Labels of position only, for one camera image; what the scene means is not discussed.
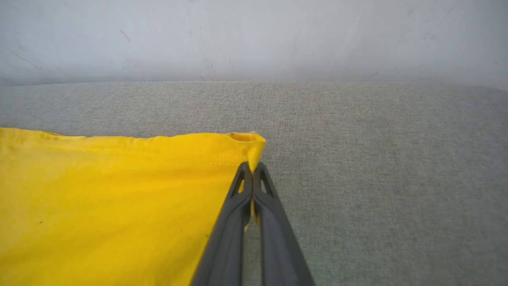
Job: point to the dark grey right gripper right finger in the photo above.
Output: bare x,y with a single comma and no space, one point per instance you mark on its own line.
279,254

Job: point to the yellow tiger face t-shirt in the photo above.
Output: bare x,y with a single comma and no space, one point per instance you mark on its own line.
99,206

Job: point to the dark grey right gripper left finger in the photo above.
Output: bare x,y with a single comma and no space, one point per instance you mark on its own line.
226,246

